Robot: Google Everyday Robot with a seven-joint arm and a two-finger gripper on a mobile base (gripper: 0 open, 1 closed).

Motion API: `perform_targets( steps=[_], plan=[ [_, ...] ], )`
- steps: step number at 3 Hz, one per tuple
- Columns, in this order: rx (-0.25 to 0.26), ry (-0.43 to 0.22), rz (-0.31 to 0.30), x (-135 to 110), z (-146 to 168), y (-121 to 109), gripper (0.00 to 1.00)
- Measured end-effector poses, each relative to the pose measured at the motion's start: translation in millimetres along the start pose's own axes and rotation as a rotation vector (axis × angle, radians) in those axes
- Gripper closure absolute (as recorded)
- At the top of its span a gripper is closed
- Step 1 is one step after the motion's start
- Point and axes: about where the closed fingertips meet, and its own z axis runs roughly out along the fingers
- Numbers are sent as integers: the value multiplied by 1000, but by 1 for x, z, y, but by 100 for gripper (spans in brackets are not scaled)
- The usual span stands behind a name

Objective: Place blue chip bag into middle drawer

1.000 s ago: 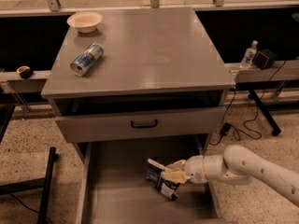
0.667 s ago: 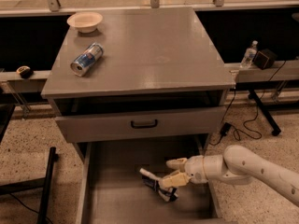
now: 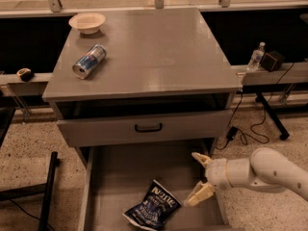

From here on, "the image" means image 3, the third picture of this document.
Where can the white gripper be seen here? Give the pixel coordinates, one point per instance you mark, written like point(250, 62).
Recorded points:
point(216, 173)

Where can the blue chip bag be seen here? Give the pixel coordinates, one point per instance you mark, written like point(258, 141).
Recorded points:
point(156, 208)

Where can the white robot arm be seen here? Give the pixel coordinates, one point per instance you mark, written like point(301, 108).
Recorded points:
point(265, 171)

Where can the grey top drawer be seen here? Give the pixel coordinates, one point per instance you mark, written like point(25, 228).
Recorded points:
point(121, 129)

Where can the grey open middle drawer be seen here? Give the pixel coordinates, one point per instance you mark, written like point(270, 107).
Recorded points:
point(118, 177)

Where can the grey drawer cabinet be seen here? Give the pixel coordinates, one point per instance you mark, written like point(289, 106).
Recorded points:
point(158, 62)

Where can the black power adapter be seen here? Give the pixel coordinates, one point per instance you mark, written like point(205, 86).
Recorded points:
point(232, 133)

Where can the clear plastic water bottle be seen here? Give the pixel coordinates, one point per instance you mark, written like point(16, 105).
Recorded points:
point(256, 57)

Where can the small black box speaker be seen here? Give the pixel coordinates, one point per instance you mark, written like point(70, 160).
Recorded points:
point(272, 61)

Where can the blue silver drink can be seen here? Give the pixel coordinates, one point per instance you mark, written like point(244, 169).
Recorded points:
point(90, 61)

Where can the cream paper bowl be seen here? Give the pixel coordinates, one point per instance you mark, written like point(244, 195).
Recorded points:
point(87, 23)

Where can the black yellow tape measure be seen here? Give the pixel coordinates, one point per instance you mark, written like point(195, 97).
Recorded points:
point(25, 74)

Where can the black drawer handle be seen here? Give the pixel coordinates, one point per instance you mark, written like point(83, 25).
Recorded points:
point(149, 128)

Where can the black stand frame left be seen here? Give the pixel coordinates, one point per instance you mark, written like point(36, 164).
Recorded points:
point(46, 189)

